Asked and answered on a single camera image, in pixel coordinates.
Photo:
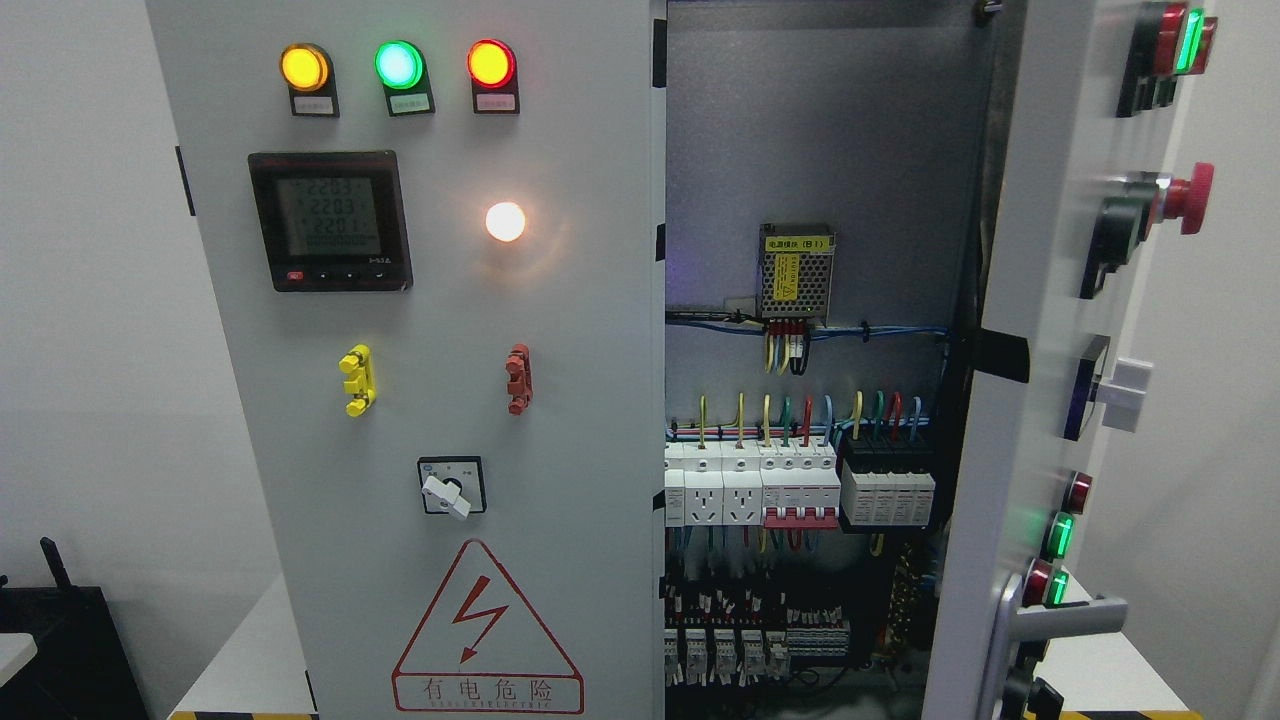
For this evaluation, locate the black box on left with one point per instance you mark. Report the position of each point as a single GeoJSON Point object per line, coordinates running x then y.
{"type": "Point", "coordinates": [80, 670]}

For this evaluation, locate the white glowing indicator lamp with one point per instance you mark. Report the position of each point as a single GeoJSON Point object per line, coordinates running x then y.
{"type": "Point", "coordinates": [505, 221]}

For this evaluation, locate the lower relay terminal row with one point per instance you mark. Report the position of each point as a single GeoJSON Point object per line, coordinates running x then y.
{"type": "Point", "coordinates": [741, 634]}

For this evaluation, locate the grey cabinet door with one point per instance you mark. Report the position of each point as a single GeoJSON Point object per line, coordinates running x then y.
{"type": "Point", "coordinates": [570, 484]}
{"type": "Point", "coordinates": [1084, 92]}

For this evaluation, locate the black white surge protector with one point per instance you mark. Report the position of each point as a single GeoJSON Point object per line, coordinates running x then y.
{"type": "Point", "coordinates": [886, 481]}

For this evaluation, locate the yellow indicator lamp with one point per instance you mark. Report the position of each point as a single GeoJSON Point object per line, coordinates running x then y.
{"type": "Point", "coordinates": [305, 68]}

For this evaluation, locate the white socket breaker row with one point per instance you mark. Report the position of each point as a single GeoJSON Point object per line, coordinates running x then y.
{"type": "Point", "coordinates": [722, 484]}

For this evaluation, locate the red terminal connector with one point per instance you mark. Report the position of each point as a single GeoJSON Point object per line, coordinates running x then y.
{"type": "Point", "coordinates": [519, 384]}

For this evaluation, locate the red indicator lamp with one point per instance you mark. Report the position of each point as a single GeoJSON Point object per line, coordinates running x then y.
{"type": "Point", "coordinates": [491, 64]}

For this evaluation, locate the green indicator lamp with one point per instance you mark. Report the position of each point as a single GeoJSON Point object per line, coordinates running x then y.
{"type": "Point", "coordinates": [399, 65]}

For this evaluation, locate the silver door handle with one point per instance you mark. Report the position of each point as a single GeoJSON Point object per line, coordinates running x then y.
{"type": "Point", "coordinates": [1019, 639]}

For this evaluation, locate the metal mesh power supply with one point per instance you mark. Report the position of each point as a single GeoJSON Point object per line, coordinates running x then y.
{"type": "Point", "coordinates": [796, 264]}

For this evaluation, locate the yellow terminal connector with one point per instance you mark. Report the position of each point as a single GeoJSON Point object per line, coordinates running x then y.
{"type": "Point", "coordinates": [359, 383]}

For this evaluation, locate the black white rotary switch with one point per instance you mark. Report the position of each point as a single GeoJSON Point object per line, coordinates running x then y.
{"type": "Point", "coordinates": [452, 485]}

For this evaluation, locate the black digital power meter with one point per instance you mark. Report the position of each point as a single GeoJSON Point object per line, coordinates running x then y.
{"type": "Point", "coordinates": [332, 221]}

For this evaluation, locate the red triangle warning sticker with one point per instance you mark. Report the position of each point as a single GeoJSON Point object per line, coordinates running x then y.
{"type": "Point", "coordinates": [481, 648]}

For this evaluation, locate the red emergency stop button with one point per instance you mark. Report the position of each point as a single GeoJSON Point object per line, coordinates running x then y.
{"type": "Point", "coordinates": [1184, 199]}

